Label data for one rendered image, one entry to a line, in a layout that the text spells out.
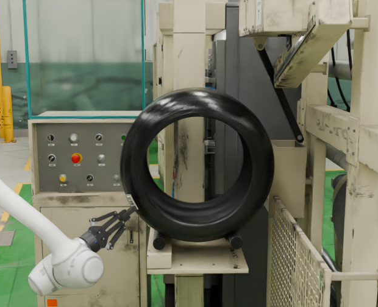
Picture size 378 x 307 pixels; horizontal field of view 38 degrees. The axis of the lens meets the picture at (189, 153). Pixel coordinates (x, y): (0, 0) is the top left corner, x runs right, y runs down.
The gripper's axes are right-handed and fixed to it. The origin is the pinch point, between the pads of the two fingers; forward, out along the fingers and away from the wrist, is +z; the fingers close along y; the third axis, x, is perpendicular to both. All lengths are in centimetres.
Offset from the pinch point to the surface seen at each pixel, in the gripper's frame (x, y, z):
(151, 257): -2.6, 19.1, 0.2
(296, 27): 69, -28, 41
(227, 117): 30.8, -11.5, 35.4
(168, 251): -0.3, 20.8, 6.3
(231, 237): 15.4, 27.8, 22.5
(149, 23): -654, -113, 636
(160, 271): -2.5, 25.2, 0.4
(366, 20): 82, -20, 54
